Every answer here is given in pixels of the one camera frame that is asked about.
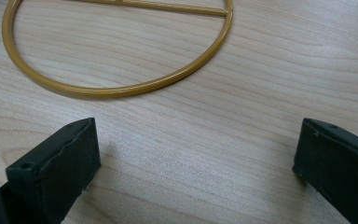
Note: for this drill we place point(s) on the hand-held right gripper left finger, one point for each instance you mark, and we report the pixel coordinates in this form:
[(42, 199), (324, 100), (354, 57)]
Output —
[(59, 168)]

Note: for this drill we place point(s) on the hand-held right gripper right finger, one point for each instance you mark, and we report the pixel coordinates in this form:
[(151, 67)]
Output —
[(338, 165)]

